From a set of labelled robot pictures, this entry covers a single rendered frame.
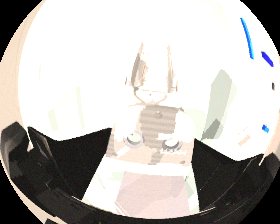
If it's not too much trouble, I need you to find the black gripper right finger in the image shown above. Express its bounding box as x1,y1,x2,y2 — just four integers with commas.
191,137,264,212

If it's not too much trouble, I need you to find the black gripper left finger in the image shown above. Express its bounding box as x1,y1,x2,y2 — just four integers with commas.
27,127,112,201

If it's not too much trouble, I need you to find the blue long bar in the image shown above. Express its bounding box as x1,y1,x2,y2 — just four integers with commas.
240,18,254,60

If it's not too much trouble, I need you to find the short blue bar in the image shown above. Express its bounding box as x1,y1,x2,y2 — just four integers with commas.
261,123,269,133

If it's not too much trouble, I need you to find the dark blue rectangular bar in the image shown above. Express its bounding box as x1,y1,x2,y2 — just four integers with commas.
261,51,274,68

